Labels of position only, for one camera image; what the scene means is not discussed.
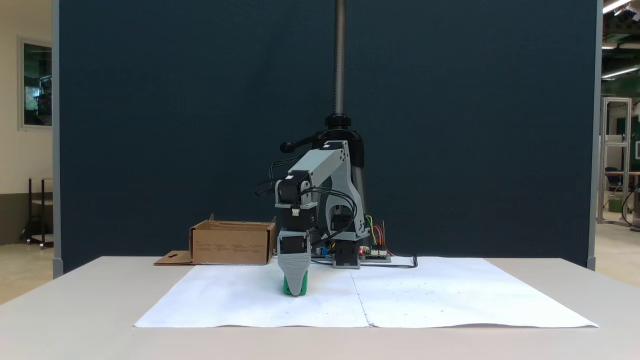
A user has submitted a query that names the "short black servo wire loop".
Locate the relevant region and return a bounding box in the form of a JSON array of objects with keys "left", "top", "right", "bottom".
[{"left": 294, "top": 187, "right": 359, "bottom": 247}]

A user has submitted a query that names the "long black servo wire loop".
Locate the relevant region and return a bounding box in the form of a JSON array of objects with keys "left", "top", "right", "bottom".
[{"left": 253, "top": 154, "right": 302, "bottom": 197}]

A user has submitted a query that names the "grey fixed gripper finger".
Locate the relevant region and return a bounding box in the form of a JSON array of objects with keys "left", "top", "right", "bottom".
[{"left": 277, "top": 253, "right": 312, "bottom": 297}]

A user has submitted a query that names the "green die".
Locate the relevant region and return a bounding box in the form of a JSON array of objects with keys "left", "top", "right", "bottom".
[{"left": 283, "top": 274, "right": 309, "bottom": 297}]

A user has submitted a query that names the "black shelf cart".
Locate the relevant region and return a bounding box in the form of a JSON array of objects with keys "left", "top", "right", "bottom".
[{"left": 20, "top": 177, "right": 54, "bottom": 249}]

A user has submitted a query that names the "office chair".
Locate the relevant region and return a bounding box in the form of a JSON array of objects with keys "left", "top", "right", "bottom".
[{"left": 604, "top": 166, "right": 626, "bottom": 193}]

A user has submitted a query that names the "dark blue partition panel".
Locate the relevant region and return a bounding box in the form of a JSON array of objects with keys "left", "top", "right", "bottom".
[{"left": 52, "top": 0, "right": 603, "bottom": 273}]

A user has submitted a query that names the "black tripod with metal pole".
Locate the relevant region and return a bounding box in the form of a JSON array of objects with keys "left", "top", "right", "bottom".
[{"left": 279, "top": 0, "right": 367, "bottom": 251}]

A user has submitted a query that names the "aluminium profile frame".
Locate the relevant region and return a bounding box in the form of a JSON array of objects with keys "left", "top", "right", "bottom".
[{"left": 597, "top": 96, "right": 633, "bottom": 226}]

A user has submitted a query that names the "circuit board with jumper wires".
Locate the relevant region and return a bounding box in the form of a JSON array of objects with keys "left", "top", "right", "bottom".
[{"left": 360, "top": 245, "right": 392, "bottom": 263}]

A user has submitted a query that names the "black table cable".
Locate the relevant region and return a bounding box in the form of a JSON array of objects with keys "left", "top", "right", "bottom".
[{"left": 361, "top": 254, "right": 419, "bottom": 270}]

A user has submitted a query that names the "framed wall window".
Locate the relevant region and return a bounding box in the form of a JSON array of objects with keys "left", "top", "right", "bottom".
[{"left": 17, "top": 36, "right": 53, "bottom": 132}]

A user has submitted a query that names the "white paper sheet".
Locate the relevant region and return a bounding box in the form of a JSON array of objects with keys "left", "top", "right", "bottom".
[
  {"left": 134, "top": 264, "right": 372, "bottom": 329},
  {"left": 350, "top": 256, "right": 599, "bottom": 329}
]

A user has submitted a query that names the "brown cardboard box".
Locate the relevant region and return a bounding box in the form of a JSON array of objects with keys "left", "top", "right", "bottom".
[{"left": 153, "top": 214, "right": 277, "bottom": 266}]

